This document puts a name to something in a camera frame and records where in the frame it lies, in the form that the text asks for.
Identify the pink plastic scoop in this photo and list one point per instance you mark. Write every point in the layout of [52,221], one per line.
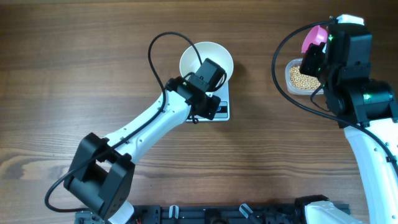
[317,35]

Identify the white bowl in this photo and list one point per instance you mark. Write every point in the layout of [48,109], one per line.
[189,61]

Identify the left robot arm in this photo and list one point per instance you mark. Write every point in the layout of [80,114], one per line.
[102,169]

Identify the white digital kitchen scale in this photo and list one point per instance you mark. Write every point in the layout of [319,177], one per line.
[223,111]

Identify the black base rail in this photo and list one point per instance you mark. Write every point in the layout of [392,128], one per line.
[155,214]

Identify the clear plastic container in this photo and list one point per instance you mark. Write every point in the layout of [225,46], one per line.
[291,89]

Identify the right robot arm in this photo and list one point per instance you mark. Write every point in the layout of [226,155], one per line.
[366,110]

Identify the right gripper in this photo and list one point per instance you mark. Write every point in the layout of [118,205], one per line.
[313,53]

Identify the yellow soybeans in container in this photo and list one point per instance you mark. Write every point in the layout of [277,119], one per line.
[301,81]

